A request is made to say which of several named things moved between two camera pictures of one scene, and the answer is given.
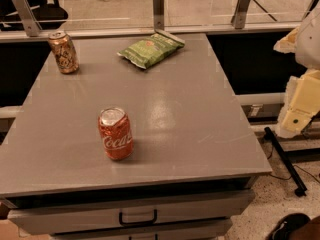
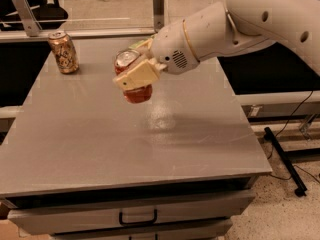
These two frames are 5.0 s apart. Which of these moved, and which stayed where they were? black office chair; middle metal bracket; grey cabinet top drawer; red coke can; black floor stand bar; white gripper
Moved: white gripper; red coke can
Stayed: black floor stand bar; black office chair; grey cabinet top drawer; middle metal bracket
